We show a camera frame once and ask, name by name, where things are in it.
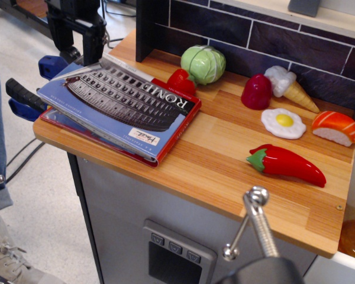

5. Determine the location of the blue black bar clamp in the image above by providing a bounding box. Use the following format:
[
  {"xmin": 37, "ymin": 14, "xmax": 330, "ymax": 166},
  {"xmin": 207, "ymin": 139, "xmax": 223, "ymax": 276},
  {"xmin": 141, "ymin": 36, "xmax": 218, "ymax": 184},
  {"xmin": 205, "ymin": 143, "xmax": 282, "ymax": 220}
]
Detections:
[{"xmin": 5, "ymin": 56, "xmax": 73, "ymax": 122}]

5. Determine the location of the black floor cable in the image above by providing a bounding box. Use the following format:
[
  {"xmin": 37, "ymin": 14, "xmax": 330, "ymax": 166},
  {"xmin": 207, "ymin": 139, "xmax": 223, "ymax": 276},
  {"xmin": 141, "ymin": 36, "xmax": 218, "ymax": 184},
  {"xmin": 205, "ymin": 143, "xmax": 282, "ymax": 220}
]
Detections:
[{"xmin": 99, "ymin": 0, "xmax": 137, "ymax": 51}]

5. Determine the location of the red toy tomato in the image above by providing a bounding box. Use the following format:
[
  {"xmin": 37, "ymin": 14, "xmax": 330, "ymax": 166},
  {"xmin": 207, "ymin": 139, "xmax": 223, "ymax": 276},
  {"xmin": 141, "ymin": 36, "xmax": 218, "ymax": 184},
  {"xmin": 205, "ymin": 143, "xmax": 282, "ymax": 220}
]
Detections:
[{"xmin": 167, "ymin": 69, "xmax": 196, "ymax": 95}]

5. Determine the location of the red toy chili pepper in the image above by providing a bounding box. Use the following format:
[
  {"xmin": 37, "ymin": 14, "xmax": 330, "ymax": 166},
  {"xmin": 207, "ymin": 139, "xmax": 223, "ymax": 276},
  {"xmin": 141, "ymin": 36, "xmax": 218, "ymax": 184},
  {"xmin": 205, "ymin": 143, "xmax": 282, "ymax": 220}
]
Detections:
[{"xmin": 246, "ymin": 144, "xmax": 327, "ymax": 188}]

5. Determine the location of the toy ice cream cone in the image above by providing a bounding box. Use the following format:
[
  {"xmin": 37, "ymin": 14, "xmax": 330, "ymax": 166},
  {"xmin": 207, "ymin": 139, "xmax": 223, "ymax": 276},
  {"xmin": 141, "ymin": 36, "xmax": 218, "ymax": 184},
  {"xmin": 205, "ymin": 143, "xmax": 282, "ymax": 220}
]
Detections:
[{"xmin": 264, "ymin": 66, "xmax": 320, "ymax": 113}]

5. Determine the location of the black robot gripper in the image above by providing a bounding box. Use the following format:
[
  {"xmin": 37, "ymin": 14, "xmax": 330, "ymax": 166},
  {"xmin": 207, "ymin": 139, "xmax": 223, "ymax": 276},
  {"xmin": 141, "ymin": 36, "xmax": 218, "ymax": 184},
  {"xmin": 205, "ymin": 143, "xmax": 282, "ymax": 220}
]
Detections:
[{"xmin": 45, "ymin": 0, "xmax": 106, "ymax": 66}]

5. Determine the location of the dark red toy jelly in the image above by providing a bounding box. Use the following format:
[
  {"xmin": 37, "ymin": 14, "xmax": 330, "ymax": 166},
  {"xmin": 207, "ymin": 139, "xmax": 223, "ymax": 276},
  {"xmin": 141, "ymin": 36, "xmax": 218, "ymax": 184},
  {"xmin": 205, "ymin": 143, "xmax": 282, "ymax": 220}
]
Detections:
[{"xmin": 241, "ymin": 73, "xmax": 273, "ymax": 110}]

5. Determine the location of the black upright side panel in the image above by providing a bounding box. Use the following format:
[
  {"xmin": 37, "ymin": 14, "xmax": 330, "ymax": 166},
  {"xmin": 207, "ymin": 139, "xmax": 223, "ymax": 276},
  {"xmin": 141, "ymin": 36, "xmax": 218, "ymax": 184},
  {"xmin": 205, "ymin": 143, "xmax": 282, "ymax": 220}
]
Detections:
[{"xmin": 135, "ymin": 0, "xmax": 170, "ymax": 62}]

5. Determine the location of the toy fried egg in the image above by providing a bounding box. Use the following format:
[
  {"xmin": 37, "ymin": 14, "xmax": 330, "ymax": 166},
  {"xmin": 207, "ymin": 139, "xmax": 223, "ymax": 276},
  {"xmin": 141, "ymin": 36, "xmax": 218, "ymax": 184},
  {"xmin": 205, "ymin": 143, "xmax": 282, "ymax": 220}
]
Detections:
[{"xmin": 261, "ymin": 108, "xmax": 306, "ymax": 140}]

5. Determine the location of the grey object on shelf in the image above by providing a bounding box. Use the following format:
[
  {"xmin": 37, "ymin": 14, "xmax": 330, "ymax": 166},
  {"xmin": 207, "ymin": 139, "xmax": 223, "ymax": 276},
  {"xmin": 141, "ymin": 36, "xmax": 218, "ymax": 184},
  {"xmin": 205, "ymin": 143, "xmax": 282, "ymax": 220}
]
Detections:
[{"xmin": 288, "ymin": 0, "xmax": 321, "ymax": 17}]

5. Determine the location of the blue Rome picture book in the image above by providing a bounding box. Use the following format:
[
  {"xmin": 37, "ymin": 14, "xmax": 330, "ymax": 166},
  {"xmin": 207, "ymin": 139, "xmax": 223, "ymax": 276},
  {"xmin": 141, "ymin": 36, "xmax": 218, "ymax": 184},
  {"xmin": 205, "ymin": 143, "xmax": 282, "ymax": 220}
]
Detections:
[{"xmin": 37, "ymin": 54, "xmax": 201, "ymax": 167}]

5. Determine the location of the black table leg with caster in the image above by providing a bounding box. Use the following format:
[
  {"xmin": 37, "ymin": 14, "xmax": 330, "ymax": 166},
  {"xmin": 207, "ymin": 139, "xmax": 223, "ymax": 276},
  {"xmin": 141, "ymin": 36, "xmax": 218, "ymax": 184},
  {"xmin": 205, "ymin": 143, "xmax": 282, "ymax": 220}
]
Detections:
[{"xmin": 0, "ymin": 0, "xmax": 82, "ymax": 64}]

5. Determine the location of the green toy cabbage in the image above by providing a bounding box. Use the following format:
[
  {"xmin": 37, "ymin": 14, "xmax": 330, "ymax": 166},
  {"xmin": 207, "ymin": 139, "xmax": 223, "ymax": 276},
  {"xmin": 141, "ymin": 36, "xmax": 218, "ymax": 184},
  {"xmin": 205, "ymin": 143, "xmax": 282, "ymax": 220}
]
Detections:
[{"xmin": 180, "ymin": 46, "xmax": 226, "ymax": 85}]

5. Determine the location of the silver screw clamp handle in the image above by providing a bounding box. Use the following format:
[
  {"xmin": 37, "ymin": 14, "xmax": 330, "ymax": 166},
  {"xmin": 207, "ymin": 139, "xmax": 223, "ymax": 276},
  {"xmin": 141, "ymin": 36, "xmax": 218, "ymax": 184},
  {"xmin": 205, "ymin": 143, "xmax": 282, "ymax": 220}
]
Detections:
[{"xmin": 222, "ymin": 186, "xmax": 280, "ymax": 262}]

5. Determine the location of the beige sneaker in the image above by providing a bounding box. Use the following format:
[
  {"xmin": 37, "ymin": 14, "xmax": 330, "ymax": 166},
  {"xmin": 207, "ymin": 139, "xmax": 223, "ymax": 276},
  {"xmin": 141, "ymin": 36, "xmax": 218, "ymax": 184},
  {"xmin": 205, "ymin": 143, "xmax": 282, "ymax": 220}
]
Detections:
[{"xmin": 0, "ymin": 216, "xmax": 64, "ymax": 284}]

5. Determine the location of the grey toy kitchen cabinet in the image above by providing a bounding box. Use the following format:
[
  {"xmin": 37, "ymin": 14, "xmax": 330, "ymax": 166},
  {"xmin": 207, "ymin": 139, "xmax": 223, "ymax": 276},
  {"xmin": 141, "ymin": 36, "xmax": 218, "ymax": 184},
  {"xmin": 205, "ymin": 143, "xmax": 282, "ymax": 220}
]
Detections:
[{"xmin": 67, "ymin": 153, "xmax": 319, "ymax": 284}]

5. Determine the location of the toy salmon sushi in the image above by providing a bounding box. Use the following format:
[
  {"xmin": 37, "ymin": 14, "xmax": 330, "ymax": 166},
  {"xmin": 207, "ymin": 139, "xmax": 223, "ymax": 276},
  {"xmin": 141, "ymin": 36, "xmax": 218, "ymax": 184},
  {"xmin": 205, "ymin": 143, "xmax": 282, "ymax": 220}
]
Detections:
[{"xmin": 311, "ymin": 111, "xmax": 355, "ymax": 147}]

